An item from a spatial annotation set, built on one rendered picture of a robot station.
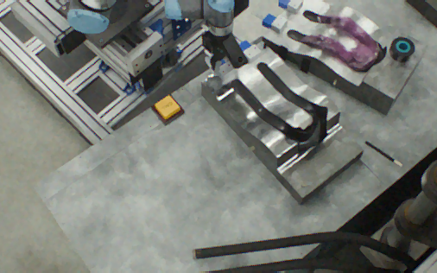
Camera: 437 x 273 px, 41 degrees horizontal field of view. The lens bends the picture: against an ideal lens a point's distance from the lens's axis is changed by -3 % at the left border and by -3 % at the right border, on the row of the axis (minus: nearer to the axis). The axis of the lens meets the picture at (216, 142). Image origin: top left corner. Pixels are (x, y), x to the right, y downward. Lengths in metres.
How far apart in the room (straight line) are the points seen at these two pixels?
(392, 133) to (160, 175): 0.77
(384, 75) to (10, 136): 1.83
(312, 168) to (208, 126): 0.37
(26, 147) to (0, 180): 0.20
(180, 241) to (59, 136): 1.30
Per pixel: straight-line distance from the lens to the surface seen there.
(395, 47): 2.01
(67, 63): 2.89
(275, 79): 1.94
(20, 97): 3.11
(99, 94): 2.75
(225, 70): 1.91
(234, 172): 1.87
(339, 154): 1.86
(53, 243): 2.73
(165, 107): 1.94
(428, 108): 2.09
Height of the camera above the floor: 2.50
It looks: 63 degrees down
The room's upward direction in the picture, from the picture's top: 1 degrees counter-clockwise
